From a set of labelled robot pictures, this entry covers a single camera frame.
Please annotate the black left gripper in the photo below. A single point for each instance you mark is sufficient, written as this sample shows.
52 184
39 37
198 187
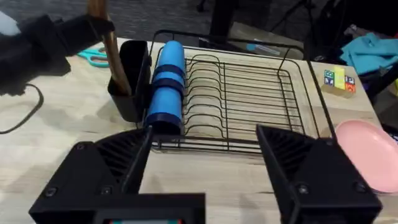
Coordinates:
34 56

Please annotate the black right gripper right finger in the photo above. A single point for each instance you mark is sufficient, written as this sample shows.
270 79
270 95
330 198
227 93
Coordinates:
320 180

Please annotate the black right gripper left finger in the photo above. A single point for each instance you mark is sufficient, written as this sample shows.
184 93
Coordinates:
84 174

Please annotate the teal scissors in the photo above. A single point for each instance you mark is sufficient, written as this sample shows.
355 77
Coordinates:
93 57

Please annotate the pink plate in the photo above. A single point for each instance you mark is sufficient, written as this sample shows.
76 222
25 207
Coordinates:
370 152

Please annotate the black cutlery holder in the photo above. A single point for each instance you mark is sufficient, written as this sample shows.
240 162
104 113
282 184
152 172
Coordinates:
133 68

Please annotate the colourful toy blocks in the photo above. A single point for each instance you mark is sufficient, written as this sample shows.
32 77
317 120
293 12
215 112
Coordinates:
339 81

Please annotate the teal cloth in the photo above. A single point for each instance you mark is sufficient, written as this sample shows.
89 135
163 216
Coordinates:
370 53

